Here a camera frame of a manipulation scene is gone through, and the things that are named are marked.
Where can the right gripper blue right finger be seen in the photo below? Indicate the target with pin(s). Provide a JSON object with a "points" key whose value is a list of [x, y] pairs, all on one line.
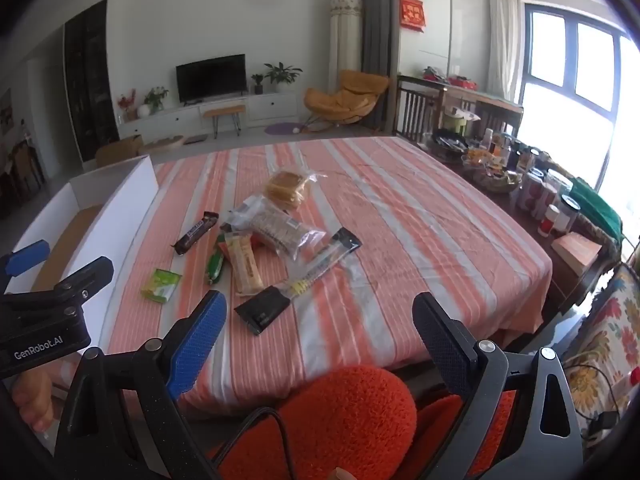
{"points": [[541, 438]]}

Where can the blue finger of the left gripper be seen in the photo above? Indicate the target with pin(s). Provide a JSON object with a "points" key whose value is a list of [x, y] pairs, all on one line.
{"points": [[85, 283], [17, 263]]}

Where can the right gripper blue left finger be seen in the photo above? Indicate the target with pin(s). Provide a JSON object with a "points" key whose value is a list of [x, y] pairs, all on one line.
{"points": [[96, 438]]}

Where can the green cracker packet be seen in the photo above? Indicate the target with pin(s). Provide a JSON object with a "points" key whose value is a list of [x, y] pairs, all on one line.
{"points": [[161, 285]]}

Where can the snickers chocolate bar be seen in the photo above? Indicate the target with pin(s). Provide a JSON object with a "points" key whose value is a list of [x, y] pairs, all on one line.
{"points": [[200, 228]]}

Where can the green sausage stick snack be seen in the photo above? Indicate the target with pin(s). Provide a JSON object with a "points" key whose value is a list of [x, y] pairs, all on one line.
{"points": [[216, 261]]}

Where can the beige wafer snack packet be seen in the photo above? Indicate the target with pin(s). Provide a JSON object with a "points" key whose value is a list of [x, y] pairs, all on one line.
{"points": [[248, 280]]}

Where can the small black snack packet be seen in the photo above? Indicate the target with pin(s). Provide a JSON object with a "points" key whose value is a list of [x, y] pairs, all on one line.
{"points": [[261, 310]]}

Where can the clear bag brown hawthorn slices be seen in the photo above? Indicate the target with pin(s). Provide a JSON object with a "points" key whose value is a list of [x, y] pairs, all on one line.
{"points": [[286, 235]]}

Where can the long black clear snack packet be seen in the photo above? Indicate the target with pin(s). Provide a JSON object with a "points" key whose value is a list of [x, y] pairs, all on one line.
{"points": [[341, 244]]}

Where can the bagged bread loaf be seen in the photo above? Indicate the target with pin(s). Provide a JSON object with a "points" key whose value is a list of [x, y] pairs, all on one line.
{"points": [[288, 187]]}

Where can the person's left hand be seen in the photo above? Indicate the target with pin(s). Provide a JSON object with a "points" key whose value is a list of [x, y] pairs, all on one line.
{"points": [[32, 395]]}

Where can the white cardboard box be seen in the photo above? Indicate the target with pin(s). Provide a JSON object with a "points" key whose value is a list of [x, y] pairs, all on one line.
{"points": [[96, 214]]}

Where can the floral patterned cushion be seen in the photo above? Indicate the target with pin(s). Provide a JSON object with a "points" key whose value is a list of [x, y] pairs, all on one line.
{"points": [[602, 366]]}

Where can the red flower vase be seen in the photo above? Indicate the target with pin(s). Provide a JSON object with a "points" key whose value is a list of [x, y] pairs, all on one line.
{"points": [[126, 106]]}

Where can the red fuzzy cushion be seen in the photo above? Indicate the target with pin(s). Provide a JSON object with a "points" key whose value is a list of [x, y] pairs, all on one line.
{"points": [[355, 423]]}

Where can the green plant white vase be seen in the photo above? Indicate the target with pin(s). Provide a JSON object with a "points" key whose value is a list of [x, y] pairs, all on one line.
{"points": [[153, 102]]}

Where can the white tv cabinet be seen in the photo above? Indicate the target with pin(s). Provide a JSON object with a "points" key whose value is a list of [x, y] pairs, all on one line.
{"points": [[263, 110]]}

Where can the dark glass display cabinet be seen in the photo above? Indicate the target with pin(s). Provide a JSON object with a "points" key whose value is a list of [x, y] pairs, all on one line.
{"points": [[88, 90]]}

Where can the small wooden bench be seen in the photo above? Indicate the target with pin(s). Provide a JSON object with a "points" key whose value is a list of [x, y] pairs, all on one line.
{"points": [[233, 112]]}

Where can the striped orange white tablecloth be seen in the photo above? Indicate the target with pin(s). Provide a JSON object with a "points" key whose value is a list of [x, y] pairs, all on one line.
{"points": [[422, 229]]}

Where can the black flat television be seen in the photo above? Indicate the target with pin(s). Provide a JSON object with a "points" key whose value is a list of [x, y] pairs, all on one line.
{"points": [[204, 79]]}

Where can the purple round floor mat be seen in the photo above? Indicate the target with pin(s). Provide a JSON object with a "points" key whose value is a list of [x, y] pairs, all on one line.
{"points": [[283, 129]]}

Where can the small dark potted plant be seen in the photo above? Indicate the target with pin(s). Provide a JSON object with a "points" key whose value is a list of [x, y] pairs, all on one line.
{"points": [[258, 79]]}

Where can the large green potted plant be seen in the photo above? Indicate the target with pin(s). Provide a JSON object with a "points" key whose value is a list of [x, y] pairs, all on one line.
{"points": [[281, 76]]}

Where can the orange lounge chair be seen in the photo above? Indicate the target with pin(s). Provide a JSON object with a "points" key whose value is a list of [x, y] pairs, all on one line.
{"points": [[355, 99]]}

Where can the dark wooden chair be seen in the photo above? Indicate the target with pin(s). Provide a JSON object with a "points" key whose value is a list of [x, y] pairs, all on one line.
{"points": [[420, 105]]}

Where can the white standing air conditioner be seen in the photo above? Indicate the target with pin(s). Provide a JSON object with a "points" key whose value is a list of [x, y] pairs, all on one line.
{"points": [[345, 39]]}

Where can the white window curtain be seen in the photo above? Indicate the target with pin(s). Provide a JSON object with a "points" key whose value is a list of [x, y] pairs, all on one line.
{"points": [[506, 28]]}

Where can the grey curtain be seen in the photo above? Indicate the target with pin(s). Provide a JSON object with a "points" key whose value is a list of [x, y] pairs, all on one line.
{"points": [[379, 53]]}

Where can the red wall decoration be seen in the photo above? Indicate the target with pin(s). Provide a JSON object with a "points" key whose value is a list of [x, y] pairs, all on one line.
{"points": [[412, 15]]}

